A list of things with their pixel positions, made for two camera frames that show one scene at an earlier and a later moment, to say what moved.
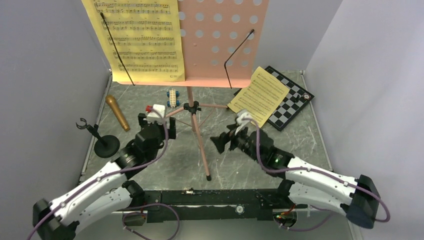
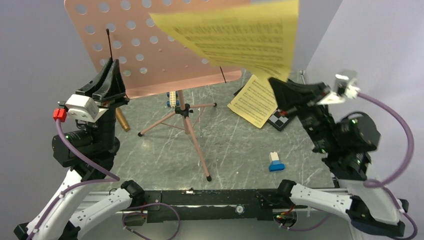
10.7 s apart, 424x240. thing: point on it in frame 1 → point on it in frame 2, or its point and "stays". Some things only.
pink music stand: x=223 y=42 → x=152 y=58
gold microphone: x=111 y=100 stays
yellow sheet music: x=148 y=34 → x=258 y=37
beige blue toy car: x=172 y=94 stays
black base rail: x=196 y=205 stays
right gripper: x=224 y=137 → x=290 y=96
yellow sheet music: x=261 y=98 stays
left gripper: x=171 y=133 → x=111 y=95
